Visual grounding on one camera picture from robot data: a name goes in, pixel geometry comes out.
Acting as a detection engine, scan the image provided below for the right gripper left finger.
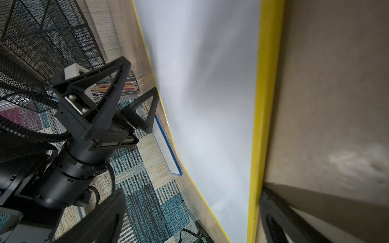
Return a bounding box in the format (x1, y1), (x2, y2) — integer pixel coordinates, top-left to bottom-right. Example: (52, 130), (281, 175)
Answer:
(54, 189), (126, 243)

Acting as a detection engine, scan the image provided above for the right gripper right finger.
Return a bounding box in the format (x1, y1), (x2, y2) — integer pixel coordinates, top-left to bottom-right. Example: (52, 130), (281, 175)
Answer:
(259, 187), (330, 243)

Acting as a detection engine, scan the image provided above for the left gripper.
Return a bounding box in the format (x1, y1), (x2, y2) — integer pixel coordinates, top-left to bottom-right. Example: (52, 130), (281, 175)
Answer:
(52, 57), (159, 166)

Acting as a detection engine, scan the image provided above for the blue whiteboard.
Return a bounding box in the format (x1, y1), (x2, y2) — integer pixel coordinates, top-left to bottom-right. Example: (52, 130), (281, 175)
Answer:
(153, 116), (182, 176)

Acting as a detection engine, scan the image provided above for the yellow whiteboard back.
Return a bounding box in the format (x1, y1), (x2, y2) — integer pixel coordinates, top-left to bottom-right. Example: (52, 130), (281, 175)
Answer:
(133, 1), (285, 243)

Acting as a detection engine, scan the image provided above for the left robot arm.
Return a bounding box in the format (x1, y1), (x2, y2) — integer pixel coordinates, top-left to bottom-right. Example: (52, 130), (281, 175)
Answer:
(1, 57), (159, 227)

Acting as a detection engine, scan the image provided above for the pencil cup holder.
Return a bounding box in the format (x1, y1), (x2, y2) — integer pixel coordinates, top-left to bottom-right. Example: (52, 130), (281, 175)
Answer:
(92, 71), (140, 103)

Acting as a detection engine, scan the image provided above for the black mesh shelf rack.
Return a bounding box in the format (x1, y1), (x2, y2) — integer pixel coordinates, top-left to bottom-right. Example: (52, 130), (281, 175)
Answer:
(1, 1), (105, 94)

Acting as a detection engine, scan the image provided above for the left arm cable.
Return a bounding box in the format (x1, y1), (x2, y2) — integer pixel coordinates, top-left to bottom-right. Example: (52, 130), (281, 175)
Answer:
(0, 81), (72, 143)

